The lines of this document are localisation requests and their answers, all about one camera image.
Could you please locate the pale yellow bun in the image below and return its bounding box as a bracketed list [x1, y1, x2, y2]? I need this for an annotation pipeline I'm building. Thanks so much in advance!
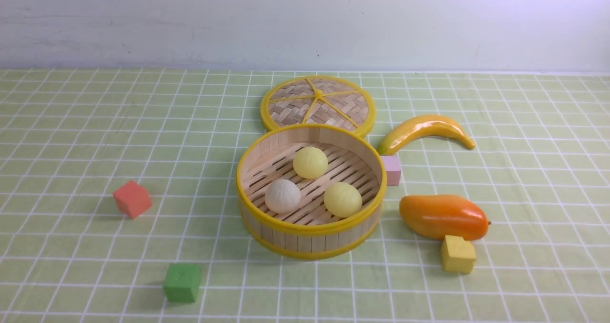
[293, 147, 328, 179]
[323, 182, 363, 218]

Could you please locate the white bun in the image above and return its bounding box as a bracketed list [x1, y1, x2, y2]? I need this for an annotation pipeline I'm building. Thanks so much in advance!
[265, 178, 301, 214]

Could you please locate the woven bamboo steamer lid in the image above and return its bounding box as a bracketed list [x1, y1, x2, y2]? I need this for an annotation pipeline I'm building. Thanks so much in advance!
[260, 75, 376, 138]

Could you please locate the bamboo steamer tray yellow rim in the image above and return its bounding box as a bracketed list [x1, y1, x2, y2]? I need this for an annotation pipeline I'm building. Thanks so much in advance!
[235, 124, 387, 260]

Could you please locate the pink wooden block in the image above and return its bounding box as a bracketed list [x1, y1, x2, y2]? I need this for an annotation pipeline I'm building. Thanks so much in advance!
[380, 155, 402, 186]

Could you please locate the yellow plastic banana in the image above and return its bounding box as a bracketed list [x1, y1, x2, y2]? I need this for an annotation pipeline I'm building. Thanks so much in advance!
[376, 115, 476, 156]

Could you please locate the orange plastic mango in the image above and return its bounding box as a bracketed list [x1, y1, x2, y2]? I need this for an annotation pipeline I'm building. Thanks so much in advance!
[399, 194, 491, 241]

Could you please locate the red wooden block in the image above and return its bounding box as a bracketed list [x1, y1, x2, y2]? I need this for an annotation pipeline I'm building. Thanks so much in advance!
[112, 180, 152, 219]

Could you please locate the green wooden block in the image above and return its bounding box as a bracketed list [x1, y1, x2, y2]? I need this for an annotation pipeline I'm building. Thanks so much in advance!
[163, 262, 201, 303]

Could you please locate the yellow wooden block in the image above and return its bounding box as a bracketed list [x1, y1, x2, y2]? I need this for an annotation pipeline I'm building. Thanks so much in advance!
[441, 235, 477, 274]

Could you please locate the green checkered tablecloth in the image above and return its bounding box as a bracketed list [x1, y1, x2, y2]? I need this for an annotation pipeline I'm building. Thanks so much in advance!
[0, 69, 610, 323]

